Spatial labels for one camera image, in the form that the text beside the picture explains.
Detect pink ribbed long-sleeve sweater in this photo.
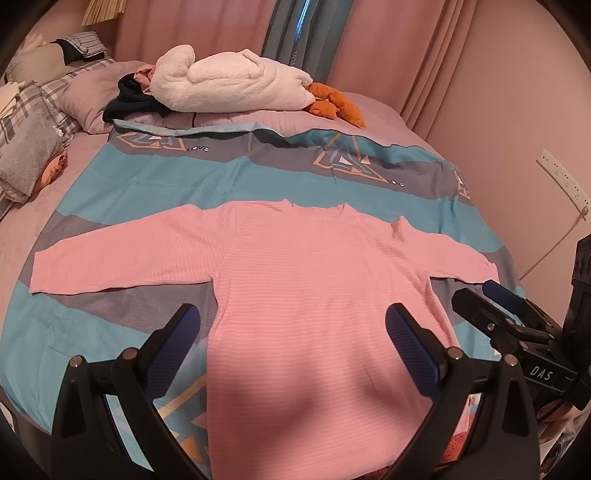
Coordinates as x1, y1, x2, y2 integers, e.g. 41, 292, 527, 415
30, 200, 498, 479

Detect striped folded clothes stack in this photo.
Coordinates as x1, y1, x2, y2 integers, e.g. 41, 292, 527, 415
54, 30, 106, 65

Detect teal grey patterned duvet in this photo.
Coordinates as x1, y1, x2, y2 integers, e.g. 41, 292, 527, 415
1, 121, 521, 479

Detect orange plush toy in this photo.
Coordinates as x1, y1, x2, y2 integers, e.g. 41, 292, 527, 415
304, 82, 367, 128

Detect pink curtain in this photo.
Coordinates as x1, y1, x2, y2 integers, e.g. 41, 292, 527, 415
114, 1, 477, 136

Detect grey folded cloth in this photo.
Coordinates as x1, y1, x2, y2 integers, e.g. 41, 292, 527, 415
1, 114, 64, 204

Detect black garment on bed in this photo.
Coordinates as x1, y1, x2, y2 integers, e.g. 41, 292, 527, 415
102, 73, 172, 124

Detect plaid grey pillow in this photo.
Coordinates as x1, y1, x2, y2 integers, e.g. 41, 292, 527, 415
1, 57, 114, 148

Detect mauve pillow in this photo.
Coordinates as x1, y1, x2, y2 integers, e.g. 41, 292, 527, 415
59, 61, 153, 135

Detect grey-blue curtain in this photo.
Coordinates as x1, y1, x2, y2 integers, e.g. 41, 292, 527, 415
262, 0, 353, 83

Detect white fluffy folded blanket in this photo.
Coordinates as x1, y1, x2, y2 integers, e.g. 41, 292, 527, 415
150, 45, 315, 113

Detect straw tassel hanging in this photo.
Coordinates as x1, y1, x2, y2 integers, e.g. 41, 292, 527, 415
81, 0, 127, 26

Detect white power cable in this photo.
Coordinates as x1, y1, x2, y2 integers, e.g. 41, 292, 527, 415
519, 204, 584, 281

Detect white wall power strip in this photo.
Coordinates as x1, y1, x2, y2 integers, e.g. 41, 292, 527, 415
536, 149, 590, 218

